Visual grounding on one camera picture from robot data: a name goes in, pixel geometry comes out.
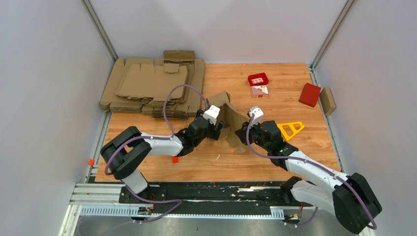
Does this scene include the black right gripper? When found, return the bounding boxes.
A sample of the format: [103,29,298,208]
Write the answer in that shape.
[235,119,270,152]

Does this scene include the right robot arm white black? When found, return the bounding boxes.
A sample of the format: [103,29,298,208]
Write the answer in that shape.
[235,120,382,234]

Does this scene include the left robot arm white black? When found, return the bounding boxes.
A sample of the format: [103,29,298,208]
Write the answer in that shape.
[100,116,224,203]

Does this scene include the red box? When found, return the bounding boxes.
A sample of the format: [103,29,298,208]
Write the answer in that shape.
[298,83,321,108]

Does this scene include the small brown cardboard box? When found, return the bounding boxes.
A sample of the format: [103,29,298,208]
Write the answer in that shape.
[319,87,336,116]

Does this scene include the clear case with shapes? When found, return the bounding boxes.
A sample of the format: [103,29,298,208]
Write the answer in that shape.
[250,85,270,98]

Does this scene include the red plastic basket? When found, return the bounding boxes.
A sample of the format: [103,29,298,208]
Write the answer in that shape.
[247,72,269,86]

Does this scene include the stack of flat cardboard blanks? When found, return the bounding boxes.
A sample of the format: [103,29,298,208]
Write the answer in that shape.
[99,50,205,119]

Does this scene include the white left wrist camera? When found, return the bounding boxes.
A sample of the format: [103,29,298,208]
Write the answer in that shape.
[203,105,220,125]

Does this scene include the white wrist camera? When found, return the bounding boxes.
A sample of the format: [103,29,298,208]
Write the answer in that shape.
[248,106,264,127]
[203,105,220,125]

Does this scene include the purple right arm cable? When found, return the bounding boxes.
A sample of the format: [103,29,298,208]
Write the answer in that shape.
[245,116,378,230]

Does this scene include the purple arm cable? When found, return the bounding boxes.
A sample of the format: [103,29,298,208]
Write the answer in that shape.
[245,116,378,230]
[103,84,209,224]

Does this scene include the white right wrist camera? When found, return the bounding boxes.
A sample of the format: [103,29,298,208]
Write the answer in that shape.
[248,106,264,127]

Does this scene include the yellow triangular plastic frame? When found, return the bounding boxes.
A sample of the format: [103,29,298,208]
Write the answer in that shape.
[277,121,305,141]

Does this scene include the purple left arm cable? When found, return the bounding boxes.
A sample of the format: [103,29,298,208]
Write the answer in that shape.
[103,84,209,224]

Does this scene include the aluminium frame rail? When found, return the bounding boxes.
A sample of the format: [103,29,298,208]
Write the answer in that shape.
[59,183,367,236]

